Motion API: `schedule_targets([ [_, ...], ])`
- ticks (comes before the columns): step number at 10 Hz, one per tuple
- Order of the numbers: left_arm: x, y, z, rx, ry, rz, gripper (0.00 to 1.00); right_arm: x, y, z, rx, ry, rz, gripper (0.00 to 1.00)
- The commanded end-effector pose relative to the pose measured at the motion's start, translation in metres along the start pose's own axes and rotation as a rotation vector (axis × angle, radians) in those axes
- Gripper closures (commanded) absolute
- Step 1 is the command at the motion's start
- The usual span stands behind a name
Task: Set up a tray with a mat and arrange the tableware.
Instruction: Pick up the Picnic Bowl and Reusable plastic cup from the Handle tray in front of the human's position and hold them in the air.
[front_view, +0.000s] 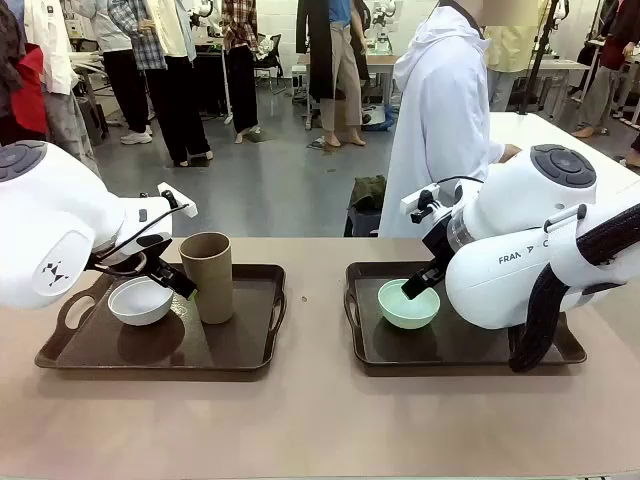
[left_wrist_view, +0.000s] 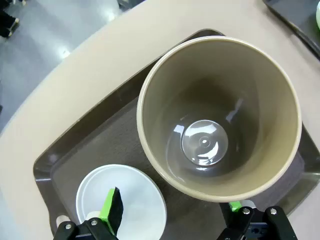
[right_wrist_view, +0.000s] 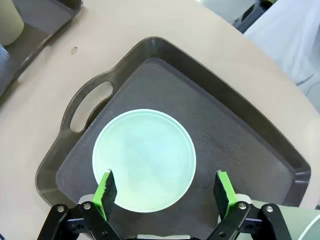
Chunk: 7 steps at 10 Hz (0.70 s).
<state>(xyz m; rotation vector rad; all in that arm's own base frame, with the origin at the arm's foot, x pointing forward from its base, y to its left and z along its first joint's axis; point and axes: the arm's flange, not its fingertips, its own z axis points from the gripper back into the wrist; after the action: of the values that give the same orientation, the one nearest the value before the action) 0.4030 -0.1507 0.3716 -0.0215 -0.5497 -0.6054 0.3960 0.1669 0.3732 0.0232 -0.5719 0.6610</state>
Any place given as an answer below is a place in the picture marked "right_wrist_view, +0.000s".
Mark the green-padded black right gripper left finger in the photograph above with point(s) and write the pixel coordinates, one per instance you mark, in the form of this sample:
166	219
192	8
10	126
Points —
100	195

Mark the green-padded black right gripper right finger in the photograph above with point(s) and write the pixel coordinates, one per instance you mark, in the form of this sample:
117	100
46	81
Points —
226	195

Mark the light green bowl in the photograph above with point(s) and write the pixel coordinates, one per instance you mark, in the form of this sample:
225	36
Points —
145	150

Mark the light green tall cup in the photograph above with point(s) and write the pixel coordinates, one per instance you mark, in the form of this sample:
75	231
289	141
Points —
295	220

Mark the brown tall cup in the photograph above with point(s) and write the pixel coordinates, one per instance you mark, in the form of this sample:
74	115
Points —
10	22

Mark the person in white hooded jacket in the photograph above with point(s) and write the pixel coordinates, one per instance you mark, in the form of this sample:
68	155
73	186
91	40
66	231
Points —
287	37

